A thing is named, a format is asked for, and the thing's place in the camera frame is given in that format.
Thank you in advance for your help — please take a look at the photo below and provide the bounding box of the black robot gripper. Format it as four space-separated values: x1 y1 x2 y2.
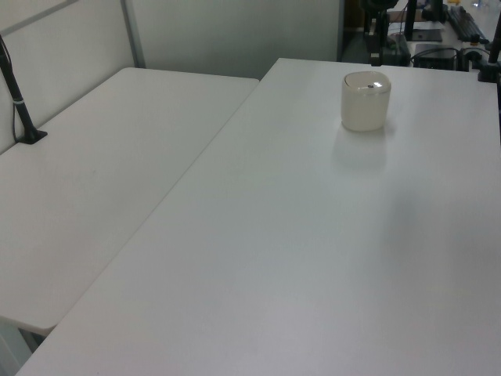
359 0 400 67

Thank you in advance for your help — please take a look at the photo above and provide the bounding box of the white round trash bin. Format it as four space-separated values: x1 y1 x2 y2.
341 71 392 132

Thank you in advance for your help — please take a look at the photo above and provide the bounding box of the black monitor stand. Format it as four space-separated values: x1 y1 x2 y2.
404 0 419 42

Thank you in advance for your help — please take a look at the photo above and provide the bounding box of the dark desk mat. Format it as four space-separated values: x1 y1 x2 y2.
409 30 444 42

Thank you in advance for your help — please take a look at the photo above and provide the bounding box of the black electronics box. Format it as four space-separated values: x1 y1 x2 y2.
413 43 460 71

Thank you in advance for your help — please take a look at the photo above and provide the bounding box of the black keyboard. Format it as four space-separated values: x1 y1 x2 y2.
445 5 491 42

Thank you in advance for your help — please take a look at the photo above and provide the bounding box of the white side table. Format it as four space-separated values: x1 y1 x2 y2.
0 67 261 336

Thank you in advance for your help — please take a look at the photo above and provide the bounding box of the black table clamp mount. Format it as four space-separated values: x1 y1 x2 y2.
476 23 501 85

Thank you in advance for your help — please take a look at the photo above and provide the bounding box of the grey metal partition post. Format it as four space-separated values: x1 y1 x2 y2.
120 0 146 68

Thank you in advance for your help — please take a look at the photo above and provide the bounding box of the black camera stand pole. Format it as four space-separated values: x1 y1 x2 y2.
0 34 49 145

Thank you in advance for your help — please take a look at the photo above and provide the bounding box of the black cable on pole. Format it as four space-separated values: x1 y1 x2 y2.
0 38 20 143

